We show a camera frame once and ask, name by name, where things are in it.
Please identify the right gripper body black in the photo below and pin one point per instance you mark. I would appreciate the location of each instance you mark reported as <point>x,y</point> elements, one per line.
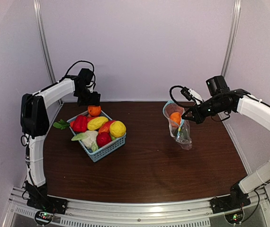
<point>201,116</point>

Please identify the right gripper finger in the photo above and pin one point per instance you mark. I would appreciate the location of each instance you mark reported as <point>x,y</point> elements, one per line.
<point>187,117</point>
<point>188,112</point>

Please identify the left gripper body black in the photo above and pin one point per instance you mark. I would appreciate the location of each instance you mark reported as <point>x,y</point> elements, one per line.
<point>84,97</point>

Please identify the orange fruit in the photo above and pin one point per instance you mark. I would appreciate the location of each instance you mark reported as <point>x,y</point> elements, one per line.
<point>176,117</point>
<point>94,110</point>

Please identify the clear zip top bag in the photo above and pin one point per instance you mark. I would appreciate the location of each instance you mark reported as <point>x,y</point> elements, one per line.
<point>180,133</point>

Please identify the red apple toy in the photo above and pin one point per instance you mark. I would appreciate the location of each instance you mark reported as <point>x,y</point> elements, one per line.
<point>103,139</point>

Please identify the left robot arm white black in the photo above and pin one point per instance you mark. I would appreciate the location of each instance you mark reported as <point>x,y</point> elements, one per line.
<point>35,122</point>

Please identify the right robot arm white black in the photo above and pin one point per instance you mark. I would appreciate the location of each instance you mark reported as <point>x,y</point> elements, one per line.
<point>240,101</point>

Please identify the red bell pepper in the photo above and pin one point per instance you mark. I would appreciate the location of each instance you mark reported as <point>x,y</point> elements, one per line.
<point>80,124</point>

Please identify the yellow banana toy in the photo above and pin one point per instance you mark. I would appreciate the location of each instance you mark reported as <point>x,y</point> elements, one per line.
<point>96,123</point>

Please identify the green leafy vegetable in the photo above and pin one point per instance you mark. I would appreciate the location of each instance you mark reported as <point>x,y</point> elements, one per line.
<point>61,124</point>

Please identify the pale cabbage toy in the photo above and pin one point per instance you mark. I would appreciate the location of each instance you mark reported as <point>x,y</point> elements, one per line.
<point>88,138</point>

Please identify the yellow lemon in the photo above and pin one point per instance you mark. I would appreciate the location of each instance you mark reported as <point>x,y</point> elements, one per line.
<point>117,129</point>

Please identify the light blue plastic basket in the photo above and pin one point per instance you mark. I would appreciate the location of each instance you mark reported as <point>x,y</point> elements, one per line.
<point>105,150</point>

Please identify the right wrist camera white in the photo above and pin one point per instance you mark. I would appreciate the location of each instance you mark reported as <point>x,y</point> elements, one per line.
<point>191,95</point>

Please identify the aluminium front rail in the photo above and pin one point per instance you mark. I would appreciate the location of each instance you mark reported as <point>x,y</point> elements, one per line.
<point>192,213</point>

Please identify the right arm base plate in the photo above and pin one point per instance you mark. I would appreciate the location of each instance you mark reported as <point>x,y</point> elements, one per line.
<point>226,203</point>

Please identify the left aluminium frame post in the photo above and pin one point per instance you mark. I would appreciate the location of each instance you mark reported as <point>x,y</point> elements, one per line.
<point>43,40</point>

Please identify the aluminium frame post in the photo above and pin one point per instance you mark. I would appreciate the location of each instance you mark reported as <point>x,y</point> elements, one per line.
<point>236,13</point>
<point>43,40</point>

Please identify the right aluminium frame post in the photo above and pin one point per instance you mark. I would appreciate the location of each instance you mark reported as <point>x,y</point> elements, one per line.
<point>236,13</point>

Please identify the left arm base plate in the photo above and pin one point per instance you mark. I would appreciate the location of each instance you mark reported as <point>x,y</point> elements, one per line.
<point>49,204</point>

